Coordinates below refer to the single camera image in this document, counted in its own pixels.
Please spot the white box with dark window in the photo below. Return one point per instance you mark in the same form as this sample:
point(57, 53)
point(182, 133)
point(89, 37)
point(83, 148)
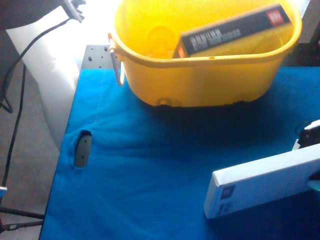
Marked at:
point(262, 182)

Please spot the calculator retail box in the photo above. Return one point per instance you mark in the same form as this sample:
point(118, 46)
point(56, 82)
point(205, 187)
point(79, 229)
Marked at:
point(237, 27)

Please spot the blue table cloth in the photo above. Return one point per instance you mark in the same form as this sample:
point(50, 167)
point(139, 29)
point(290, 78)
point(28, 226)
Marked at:
point(150, 175)

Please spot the yellow plastic bucket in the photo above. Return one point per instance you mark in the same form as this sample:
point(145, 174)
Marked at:
point(200, 80)

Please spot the grey clamp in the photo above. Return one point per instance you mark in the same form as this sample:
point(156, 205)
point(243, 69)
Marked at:
point(73, 11)

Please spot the black tripod leg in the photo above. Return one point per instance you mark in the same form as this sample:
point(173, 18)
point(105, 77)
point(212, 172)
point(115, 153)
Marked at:
point(25, 214)
point(25, 224)

